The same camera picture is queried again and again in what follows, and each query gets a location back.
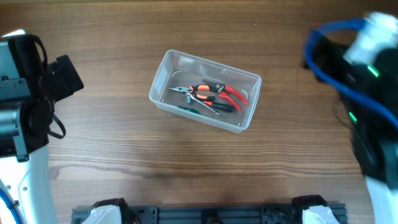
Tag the green handled screwdriver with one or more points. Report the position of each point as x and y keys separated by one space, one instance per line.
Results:
x=189 y=109

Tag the silver wrench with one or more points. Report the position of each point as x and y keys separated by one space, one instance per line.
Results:
x=202 y=103

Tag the orange black needle-nose pliers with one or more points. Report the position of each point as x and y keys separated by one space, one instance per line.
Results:
x=196 y=90

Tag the red black screwdriver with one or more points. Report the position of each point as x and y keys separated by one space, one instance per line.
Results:
x=220 y=106

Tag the clear plastic container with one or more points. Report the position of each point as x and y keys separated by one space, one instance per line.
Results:
x=206 y=91

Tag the red handled snips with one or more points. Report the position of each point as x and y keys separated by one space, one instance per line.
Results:
x=223 y=90

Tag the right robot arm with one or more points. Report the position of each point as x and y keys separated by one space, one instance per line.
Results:
x=367 y=85

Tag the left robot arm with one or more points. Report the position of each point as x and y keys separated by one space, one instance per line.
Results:
x=30 y=88

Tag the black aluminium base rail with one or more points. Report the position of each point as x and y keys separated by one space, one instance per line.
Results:
x=302 y=209

